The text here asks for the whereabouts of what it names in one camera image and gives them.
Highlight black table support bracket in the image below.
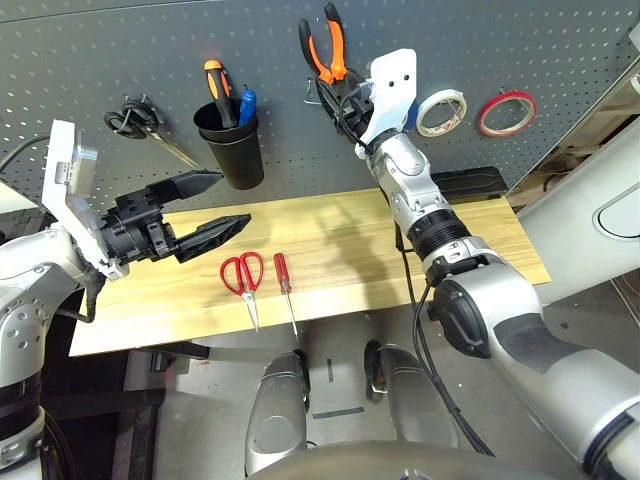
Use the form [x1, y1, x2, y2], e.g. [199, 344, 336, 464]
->
[127, 339, 211, 361]

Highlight black plastic cup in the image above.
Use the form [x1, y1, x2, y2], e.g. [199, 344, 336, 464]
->
[193, 98, 265, 191]

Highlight silver robot leg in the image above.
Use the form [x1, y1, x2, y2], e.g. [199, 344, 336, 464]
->
[364, 339, 459, 449]
[244, 349, 311, 476]

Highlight blue handled tool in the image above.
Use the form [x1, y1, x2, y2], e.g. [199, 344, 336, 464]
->
[238, 85, 259, 127]

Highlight black plastic tool case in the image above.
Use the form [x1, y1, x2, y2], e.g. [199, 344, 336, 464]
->
[432, 166, 507, 205]

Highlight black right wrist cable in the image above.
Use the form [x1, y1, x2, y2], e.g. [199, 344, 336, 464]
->
[338, 84, 376, 156]

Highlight black right shoulder cable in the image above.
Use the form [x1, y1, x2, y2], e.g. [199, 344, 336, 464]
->
[394, 224, 496, 456]

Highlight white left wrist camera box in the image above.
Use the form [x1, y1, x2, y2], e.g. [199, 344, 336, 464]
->
[41, 119, 129, 280]

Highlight grey robot torso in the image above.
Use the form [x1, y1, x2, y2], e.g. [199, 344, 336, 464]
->
[249, 439, 551, 480]

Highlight red handled screwdriver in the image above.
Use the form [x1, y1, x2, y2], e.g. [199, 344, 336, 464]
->
[273, 252, 300, 342]

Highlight white side surface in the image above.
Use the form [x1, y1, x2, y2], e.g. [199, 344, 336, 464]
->
[0, 179, 41, 216]

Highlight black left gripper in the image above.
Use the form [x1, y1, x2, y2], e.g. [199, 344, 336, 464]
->
[99, 169, 252, 266]

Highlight orange black handled screwdriver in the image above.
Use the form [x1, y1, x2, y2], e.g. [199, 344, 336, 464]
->
[203, 59, 240, 130]

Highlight black handled scissors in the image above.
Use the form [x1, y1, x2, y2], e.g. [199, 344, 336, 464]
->
[103, 94, 200, 170]

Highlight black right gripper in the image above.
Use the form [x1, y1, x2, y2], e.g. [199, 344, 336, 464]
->
[317, 69, 376, 141]

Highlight red handled scissors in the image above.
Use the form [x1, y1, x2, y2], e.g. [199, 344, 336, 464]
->
[219, 251, 265, 334]

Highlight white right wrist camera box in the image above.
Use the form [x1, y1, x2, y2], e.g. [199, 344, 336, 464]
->
[357, 48, 418, 151]

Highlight silver left robot leg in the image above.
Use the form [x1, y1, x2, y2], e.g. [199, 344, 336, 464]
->
[244, 349, 311, 476]

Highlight orange black needle-nose pliers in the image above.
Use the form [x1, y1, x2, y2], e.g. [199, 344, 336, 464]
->
[298, 2, 351, 86]

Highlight red tape roll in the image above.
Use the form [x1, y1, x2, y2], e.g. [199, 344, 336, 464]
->
[478, 89, 538, 139]

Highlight grey metal pegboard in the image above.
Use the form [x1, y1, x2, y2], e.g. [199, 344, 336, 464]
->
[0, 0, 640, 236]

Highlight white tape roll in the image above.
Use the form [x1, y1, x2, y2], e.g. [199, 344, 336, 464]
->
[415, 88, 469, 139]

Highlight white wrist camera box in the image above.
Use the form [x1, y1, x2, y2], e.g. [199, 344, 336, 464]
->
[41, 119, 129, 280]
[357, 48, 418, 151]

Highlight metal wire pliers holder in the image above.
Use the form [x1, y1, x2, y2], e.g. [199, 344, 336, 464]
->
[303, 77, 326, 106]

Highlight long black floor tape strip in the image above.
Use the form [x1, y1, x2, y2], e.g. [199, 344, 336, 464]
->
[312, 407, 365, 420]

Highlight silver right robot leg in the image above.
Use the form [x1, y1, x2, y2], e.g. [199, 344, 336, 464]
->
[364, 339, 459, 449]

